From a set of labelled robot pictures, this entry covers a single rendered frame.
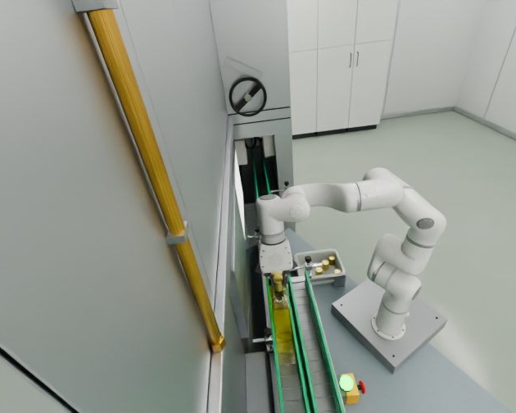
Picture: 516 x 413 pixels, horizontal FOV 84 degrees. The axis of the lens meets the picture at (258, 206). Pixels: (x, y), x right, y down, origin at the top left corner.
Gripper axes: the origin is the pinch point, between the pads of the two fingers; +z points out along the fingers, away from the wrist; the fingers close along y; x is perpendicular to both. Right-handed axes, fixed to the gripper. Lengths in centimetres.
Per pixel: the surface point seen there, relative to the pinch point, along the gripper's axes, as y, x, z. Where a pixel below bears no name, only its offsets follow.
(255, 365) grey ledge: -11.4, -2.3, 32.1
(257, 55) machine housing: 7, 92, -77
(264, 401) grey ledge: -9.3, -13.7, 35.1
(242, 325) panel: -13.7, -2.3, 13.9
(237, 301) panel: -13.1, -5.6, 1.6
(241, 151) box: -10, 119, -23
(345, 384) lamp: 17.8, -10.1, 37.1
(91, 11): -14, -50, -63
